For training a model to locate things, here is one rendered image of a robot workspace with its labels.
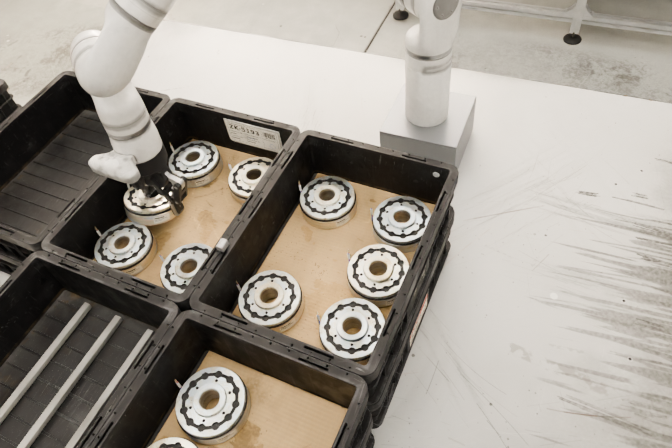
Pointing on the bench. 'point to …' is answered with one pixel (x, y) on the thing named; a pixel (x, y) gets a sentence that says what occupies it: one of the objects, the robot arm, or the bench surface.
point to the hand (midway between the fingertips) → (165, 202)
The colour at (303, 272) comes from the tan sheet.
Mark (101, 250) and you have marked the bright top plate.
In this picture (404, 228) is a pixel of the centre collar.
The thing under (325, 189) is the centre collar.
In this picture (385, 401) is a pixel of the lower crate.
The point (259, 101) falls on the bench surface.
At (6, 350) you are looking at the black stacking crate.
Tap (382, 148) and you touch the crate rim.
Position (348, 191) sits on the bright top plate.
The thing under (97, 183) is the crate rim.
